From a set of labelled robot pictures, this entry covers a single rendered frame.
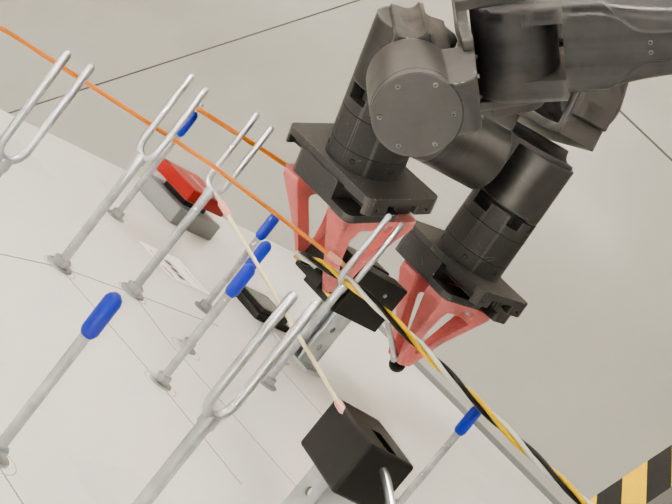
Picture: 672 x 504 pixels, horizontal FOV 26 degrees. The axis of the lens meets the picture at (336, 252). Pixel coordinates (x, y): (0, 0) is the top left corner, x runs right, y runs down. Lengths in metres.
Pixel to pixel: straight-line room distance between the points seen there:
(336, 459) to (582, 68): 0.35
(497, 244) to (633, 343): 1.51
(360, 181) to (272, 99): 2.07
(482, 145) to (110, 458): 0.48
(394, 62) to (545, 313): 1.76
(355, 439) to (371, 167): 0.30
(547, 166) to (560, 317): 1.54
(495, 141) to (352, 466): 0.42
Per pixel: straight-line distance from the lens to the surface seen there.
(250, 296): 1.12
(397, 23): 0.96
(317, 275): 1.04
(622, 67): 0.96
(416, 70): 0.89
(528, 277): 2.69
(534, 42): 0.96
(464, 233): 1.12
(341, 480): 0.73
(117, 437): 0.72
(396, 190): 0.99
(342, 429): 0.74
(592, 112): 1.10
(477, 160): 1.08
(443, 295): 1.11
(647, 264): 2.75
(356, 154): 0.98
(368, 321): 1.09
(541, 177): 1.11
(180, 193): 1.20
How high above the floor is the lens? 1.94
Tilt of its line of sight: 46 degrees down
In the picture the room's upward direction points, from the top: straight up
